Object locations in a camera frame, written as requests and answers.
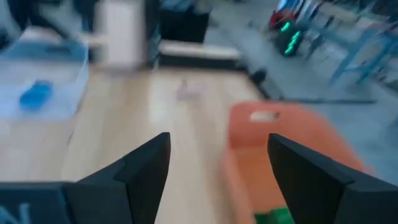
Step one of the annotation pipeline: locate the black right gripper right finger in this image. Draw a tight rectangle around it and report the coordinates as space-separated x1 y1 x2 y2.
267 133 398 224

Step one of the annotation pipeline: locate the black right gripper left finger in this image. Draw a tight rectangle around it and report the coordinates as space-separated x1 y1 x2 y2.
63 132 171 224

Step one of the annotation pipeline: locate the green studded toy block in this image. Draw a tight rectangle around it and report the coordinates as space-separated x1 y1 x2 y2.
254 207 295 224

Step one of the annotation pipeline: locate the blue studded toy block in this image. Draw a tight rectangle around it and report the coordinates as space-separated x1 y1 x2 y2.
19 80 55 111

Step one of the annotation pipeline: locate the orange plastic bin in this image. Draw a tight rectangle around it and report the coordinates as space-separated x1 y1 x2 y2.
221 101 373 224

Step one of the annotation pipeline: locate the clear plastic bin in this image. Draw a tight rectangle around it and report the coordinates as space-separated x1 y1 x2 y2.
0 39 91 123

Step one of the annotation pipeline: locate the black device with green lights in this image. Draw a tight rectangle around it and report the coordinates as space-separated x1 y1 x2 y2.
276 19 305 57

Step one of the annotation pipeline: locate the red object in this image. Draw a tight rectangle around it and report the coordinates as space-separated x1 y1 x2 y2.
269 8 296 30

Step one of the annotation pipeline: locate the blue metal frame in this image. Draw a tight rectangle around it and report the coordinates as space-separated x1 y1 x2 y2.
306 18 398 86

